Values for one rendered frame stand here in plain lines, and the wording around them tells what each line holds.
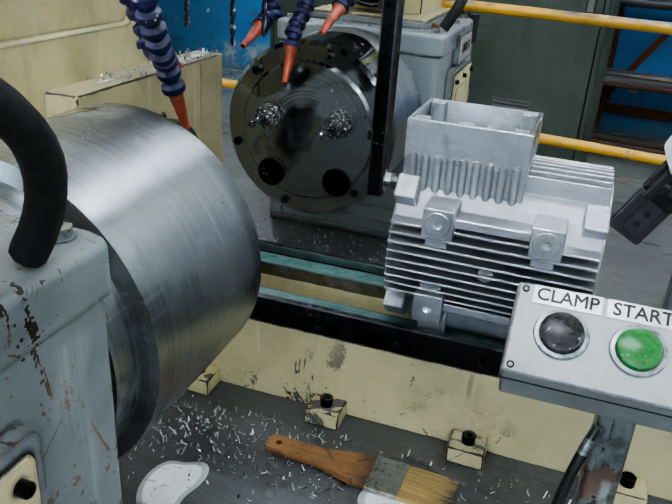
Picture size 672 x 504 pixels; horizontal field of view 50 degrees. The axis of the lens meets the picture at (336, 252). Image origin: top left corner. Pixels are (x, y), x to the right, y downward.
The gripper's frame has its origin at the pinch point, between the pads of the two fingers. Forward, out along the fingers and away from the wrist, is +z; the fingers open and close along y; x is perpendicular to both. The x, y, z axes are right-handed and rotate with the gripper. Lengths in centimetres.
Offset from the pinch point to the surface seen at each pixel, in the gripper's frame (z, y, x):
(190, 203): 13.6, -22.4, 29.6
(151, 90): 23, 4, 47
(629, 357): 2.3, -21.5, -0.6
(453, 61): 13, 60, 25
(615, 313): 1.6, -18.6, 1.2
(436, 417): 30.1, -1.2, 0.0
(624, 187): 81, 367, -78
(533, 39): 39, 317, 16
